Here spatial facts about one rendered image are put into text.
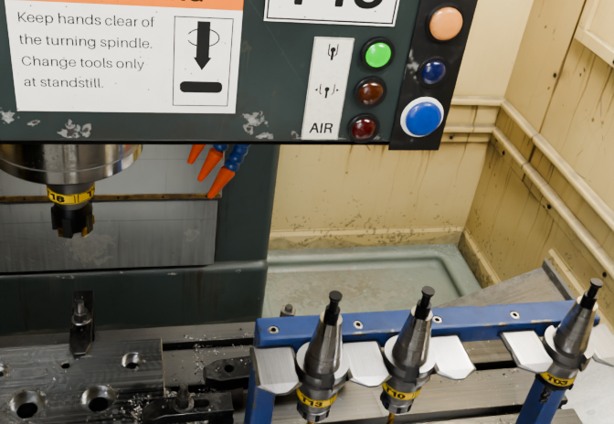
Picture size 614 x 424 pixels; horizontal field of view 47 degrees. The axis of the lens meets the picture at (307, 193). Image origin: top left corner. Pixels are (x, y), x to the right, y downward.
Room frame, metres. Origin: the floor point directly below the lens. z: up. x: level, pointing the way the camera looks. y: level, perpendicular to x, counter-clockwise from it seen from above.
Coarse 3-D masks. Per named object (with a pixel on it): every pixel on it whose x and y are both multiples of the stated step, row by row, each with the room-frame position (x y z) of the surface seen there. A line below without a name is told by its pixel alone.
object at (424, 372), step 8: (392, 344) 0.64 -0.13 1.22; (384, 352) 0.62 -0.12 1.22; (432, 352) 0.63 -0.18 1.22; (392, 360) 0.61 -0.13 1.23; (432, 360) 0.62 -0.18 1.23; (392, 368) 0.60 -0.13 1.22; (400, 368) 0.60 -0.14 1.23; (408, 368) 0.60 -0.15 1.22; (416, 368) 0.60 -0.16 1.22; (424, 368) 0.60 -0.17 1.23; (432, 368) 0.61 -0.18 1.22; (392, 376) 0.60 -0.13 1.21; (400, 376) 0.60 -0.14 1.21; (408, 376) 0.60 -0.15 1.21; (416, 376) 0.60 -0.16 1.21; (424, 376) 0.60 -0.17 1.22; (400, 384) 0.60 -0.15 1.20; (416, 384) 0.60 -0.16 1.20
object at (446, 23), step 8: (448, 8) 0.52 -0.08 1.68; (432, 16) 0.52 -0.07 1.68; (440, 16) 0.51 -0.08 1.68; (448, 16) 0.52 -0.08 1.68; (456, 16) 0.52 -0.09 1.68; (432, 24) 0.51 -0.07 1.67; (440, 24) 0.51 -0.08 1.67; (448, 24) 0.52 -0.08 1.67; (456, 24) 0.52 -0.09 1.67; (432, 32) 0.52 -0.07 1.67; (440, 32) 0.52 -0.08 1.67; (448, 32) 0.52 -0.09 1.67; (456, 32) 0.52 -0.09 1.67
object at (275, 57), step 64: (0, 0) 0.44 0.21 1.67; (256, 0) 0.48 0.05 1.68; (0, 64) 0.43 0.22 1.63; (256, 64) 0.48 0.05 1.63; (0, 128) 0.43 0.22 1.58; (64, 128) 0.45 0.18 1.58; (128, 128) 0.46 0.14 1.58; (192, 128) 0.47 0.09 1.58; (256, 128) 0.49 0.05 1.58; (384, 128) 0.52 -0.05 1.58
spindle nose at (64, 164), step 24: (0, 144) 0.57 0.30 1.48; (24, 144) 0.56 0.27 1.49; (48, 144) 0.56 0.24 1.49; (72, 144) 0.56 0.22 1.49; (96, 144) 0.58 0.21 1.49; (120, 144) 0.60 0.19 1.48; (0, 168) 0.57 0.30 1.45; (24, 168) 0.56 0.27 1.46; (48, 168) 0.56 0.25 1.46; (72, 168) 0.56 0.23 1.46; (96, 168) 0.58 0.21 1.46; (120, 168) 0.60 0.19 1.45
